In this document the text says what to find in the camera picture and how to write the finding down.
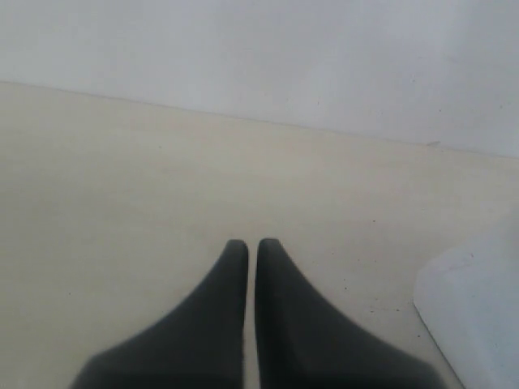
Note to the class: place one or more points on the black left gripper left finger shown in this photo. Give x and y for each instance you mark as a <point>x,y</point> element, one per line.
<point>197,345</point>

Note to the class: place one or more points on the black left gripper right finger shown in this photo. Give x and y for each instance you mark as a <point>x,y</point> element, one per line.
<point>303,341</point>

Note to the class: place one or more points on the white mannequin head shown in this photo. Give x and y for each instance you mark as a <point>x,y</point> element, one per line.
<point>468,299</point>

